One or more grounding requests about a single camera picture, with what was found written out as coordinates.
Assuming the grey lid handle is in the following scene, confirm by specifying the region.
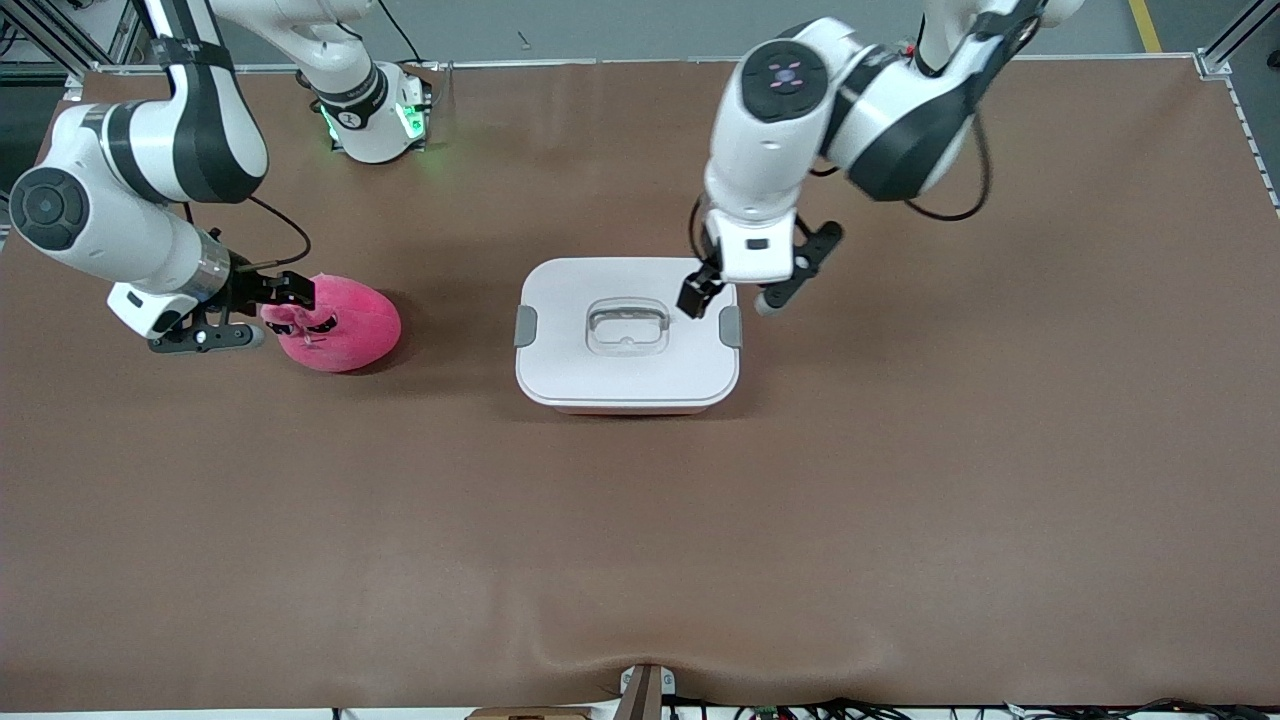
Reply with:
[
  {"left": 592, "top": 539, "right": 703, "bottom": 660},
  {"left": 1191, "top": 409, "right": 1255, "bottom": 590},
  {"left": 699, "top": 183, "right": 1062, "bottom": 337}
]
[{"left": 587, "top": 305, "right": 668, "bottom": 337}]

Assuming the pink plush toy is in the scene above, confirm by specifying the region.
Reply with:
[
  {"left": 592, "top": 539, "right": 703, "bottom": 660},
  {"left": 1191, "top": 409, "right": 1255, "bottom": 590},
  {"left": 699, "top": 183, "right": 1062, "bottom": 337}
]
[{"left": 262, "top": 274, "right": 403, "bottom": 374}]

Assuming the white plastic box lid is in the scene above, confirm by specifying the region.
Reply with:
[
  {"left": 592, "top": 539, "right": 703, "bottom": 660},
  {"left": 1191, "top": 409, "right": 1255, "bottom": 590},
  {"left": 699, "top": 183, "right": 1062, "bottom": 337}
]
[{"left": 515, "top": 257, "right": 743, "bottom": 406}]

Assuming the plastic storage box base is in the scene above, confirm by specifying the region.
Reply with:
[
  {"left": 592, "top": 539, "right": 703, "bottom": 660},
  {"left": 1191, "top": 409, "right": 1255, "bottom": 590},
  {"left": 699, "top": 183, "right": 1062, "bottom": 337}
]
[{"left": 540, "top": 400, "right": 716, "bottom": 417}]

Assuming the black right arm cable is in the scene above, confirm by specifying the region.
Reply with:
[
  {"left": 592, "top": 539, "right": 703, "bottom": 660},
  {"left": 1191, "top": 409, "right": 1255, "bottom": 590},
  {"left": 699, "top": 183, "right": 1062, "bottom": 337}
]
[{"left": 180, "top": 195, "right": 313, "bottom": 271}]

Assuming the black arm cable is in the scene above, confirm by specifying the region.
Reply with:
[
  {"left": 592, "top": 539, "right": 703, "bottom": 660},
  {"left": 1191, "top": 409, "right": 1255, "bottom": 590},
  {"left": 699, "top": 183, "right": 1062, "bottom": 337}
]
[
  {"left": 900, "top": 105, "right": 993, "bottom": 223},
  {"left": 180, "top": 195, "right": 313, "bottom": 271}
]

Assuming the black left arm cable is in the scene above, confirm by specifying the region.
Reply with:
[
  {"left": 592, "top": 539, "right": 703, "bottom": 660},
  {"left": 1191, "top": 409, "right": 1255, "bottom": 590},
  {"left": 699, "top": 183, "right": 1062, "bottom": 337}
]
[{"left": 900, "top": 105, "right": 993, "bottom": 223}]

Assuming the black base power cable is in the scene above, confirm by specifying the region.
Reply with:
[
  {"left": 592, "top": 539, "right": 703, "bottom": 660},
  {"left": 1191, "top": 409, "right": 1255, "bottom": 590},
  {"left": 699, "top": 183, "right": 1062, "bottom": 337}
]
[{"left": 375, "top": 0, "right": 428, "bottom": 67}]

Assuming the metal table clamp bracket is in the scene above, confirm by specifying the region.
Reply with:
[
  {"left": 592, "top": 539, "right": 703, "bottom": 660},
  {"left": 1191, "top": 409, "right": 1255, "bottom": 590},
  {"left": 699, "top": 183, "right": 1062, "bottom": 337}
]
[{"left": 618, "top": 662, "right": 679, "bottom": 720}]

